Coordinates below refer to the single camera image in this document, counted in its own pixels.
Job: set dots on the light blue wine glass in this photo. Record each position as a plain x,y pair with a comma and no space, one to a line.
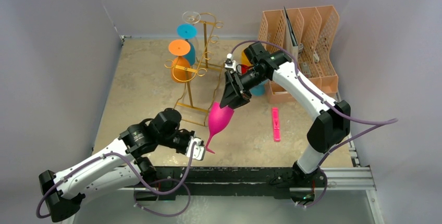
259,90

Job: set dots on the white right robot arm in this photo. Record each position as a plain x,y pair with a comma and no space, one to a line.
330,118

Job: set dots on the white folder in organizer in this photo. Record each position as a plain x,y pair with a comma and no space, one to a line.
291,43

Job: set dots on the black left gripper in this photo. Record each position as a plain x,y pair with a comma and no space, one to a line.
189,135

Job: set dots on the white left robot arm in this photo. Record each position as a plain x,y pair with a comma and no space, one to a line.
120,164

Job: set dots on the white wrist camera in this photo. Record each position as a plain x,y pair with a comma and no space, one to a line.
196,149
230,64

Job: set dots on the yellow wine glass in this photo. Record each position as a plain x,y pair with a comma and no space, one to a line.
244,59

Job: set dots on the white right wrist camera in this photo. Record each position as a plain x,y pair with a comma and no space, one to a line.
230,64

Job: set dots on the magenta wine glass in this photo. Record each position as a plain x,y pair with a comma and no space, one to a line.
218,120

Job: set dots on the red wine glass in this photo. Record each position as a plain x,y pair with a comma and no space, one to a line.
244,68

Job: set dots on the pink highlighter marker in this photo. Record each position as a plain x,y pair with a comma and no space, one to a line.
276,124

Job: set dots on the gold wire glass rack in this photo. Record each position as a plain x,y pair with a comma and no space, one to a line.
205,37

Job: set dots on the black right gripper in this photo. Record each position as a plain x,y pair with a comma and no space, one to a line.
237,85

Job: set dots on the teal rear wine glass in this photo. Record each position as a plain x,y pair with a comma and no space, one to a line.
188,32

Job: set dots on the clear wine glass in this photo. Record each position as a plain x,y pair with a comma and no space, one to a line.
191,17

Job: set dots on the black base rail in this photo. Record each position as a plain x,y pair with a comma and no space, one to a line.
281,183

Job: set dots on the peach plastic file organizer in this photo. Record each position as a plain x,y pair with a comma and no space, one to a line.
314,29

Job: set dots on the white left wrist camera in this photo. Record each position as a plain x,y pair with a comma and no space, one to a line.
196,149

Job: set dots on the orange wine glass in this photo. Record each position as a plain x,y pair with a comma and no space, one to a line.
178,71

